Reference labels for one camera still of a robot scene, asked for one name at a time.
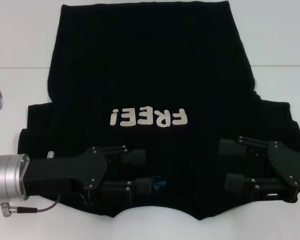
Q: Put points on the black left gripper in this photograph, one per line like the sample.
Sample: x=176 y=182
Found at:
x=65 y=172

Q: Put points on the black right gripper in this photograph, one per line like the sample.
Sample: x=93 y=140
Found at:
x=290 y=170

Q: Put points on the black t-shirt with FREE print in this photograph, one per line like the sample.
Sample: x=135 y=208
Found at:
x=150 y=75

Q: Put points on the small silver connector stub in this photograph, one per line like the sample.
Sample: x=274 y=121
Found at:
x=51 y=155

